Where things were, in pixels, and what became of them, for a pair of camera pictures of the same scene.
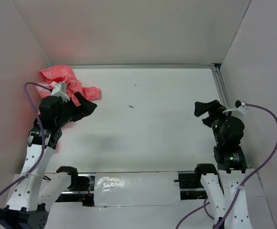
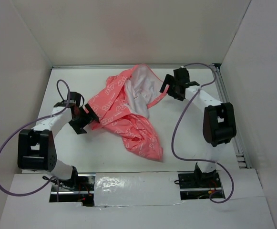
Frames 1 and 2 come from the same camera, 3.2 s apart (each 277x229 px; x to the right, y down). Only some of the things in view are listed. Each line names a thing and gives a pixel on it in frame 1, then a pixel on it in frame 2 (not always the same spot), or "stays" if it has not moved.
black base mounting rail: x=81 y=192 stays
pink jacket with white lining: x=52 y=75 to x=123 y=105
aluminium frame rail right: x=226 y=99 stays
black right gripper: x=214 y=108 to x=170 y=80
